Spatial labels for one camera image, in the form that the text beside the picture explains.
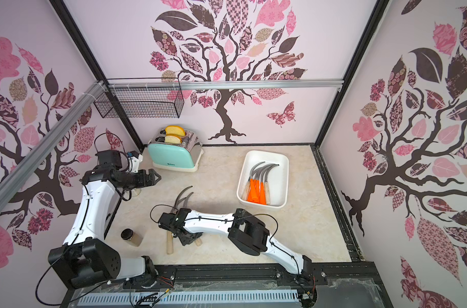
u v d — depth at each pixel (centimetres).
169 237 83
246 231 55
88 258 40
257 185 100
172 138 97
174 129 100
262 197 94
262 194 95
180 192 99
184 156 98
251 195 94
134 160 72
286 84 189
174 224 61
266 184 100
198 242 81
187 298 70
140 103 122
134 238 78
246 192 97
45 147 61
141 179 69
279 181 101
